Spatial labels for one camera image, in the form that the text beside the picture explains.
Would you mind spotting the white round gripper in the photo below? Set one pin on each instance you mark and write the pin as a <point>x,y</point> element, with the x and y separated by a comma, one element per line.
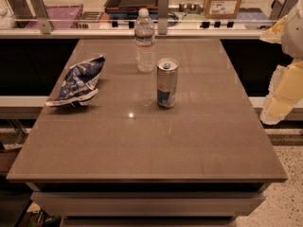
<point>294,32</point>

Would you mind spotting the clear plastic water bottle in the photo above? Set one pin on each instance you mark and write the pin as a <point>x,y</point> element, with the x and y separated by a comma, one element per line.
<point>145,41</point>

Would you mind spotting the brown cardboard box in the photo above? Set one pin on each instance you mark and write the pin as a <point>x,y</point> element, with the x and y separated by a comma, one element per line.
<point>221,9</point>

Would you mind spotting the silver blue energy drink can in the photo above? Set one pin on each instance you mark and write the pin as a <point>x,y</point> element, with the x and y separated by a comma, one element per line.
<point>167,73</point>

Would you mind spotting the blue white chip bag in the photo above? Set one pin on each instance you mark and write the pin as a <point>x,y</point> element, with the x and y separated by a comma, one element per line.
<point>79,84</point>

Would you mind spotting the purple plastic crate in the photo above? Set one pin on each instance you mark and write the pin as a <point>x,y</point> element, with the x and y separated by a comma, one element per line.
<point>60,17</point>

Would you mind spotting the right metal railing bracket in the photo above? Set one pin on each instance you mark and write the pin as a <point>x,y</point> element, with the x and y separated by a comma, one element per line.
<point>281,8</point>

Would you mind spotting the metal railing bracket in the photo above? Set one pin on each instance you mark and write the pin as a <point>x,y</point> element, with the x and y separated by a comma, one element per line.
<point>163,10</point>
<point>41,15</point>
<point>281,8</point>

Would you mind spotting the middle metal railing bracket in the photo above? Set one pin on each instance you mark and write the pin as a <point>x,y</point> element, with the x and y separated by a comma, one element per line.
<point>163,10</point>

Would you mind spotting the left metal railing bracket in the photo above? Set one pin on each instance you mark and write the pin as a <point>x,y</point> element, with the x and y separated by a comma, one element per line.
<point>41,15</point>

